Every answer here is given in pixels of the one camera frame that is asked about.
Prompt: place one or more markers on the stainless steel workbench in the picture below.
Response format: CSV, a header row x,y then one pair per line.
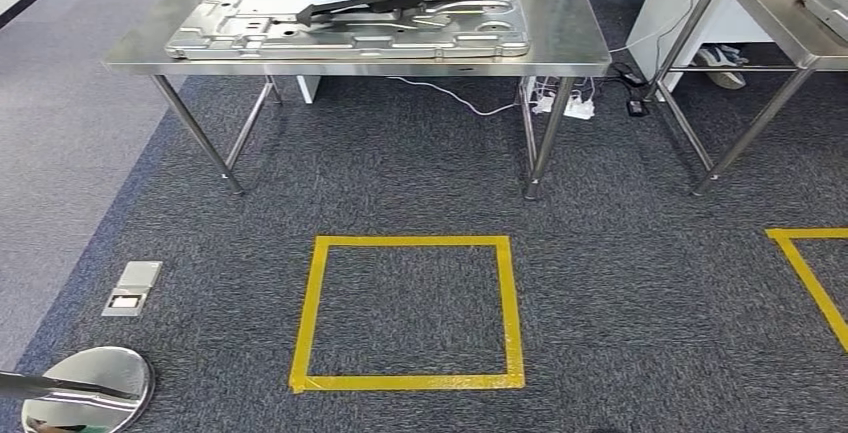
x,y
782,26
570,32

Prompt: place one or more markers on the white box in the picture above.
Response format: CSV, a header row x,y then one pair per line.
x,y
308,89

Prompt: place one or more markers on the stamped sheet metal panel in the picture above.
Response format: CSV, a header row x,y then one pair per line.
x,y
831,12
344,39

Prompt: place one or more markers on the white power strip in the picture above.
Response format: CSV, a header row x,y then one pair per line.
x,y
576,108

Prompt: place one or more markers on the yellow floor tape square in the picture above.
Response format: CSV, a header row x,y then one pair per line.
x,y
397,382

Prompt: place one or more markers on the black power adapter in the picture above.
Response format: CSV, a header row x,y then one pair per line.
x,y
637,108
626,75

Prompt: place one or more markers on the white side panel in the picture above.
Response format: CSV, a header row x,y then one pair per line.
x,y
669,26

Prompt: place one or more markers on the silver floor socket box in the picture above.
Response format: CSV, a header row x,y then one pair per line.
x,y
132,287

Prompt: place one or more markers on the chrome stanchion post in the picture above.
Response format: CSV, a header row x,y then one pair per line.
x,y
86,393

